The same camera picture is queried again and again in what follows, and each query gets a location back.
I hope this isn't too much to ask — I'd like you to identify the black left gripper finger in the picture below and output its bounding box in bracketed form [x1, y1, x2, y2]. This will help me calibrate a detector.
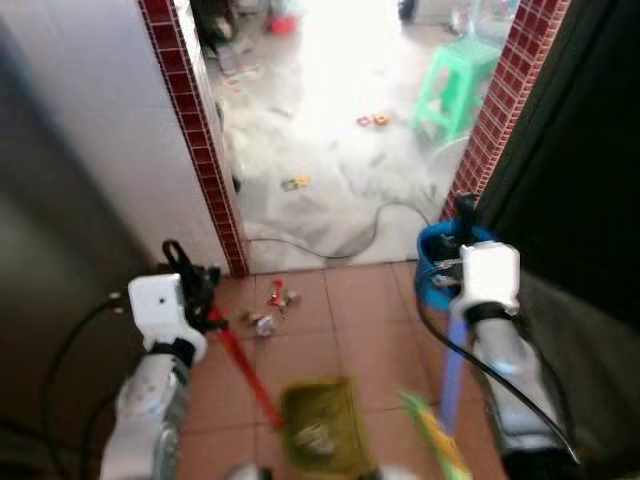
[162, 240, 196, 279]

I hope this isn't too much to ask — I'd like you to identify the blue-handled green yellow broom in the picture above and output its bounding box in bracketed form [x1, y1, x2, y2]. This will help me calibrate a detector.
[400, 310, 473, 480]

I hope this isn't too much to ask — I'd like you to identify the olive dustpan with red handle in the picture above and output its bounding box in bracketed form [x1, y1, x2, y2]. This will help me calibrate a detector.
[208, 305, 371, 476]

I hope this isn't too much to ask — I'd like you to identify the blue plastic bucket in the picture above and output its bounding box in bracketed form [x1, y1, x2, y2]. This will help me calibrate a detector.
[415, 222, 501, 311]

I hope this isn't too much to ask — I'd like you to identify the dark wooden door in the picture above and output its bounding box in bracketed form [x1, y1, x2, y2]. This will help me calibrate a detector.
[470, 0, 640, 331]

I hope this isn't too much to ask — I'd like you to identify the green plastic stool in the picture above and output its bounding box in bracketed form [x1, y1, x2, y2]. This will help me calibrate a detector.
[412, 40, 501, 141]

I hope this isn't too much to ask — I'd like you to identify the silver left robot leg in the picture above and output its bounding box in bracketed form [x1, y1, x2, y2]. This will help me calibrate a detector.
[225, 462, 276, 480]

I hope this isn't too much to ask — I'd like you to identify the silver robot leg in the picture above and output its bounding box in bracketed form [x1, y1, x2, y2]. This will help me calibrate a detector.
[375, 465, 421, 480]
[225, 462, 276, 480]

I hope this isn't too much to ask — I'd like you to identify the silver right robot leg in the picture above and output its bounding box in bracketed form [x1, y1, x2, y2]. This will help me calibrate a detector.
[375, 465, 421, 480]

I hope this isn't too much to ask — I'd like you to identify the red plastic basin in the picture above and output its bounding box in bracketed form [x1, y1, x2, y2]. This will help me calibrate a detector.
[268, 15, 298, 36]

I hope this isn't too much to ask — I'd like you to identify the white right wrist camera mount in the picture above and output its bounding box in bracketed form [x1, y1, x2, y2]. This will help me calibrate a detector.
[455, 240, 521, 319]

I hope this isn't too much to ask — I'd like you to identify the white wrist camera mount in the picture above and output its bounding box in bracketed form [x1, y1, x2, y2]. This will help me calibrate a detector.
[128, 272, 209, 363]
[455, 240, 521, 319]

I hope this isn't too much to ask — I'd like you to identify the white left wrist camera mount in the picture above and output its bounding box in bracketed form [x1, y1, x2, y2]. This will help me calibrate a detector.
[128, 272, 209, 363]

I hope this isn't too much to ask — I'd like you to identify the black floor cable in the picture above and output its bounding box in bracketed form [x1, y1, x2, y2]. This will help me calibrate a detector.
[245, 203, 451, 261]

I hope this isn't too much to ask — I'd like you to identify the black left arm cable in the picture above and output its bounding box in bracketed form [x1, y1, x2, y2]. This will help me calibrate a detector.
[40, 295, 136, 461]

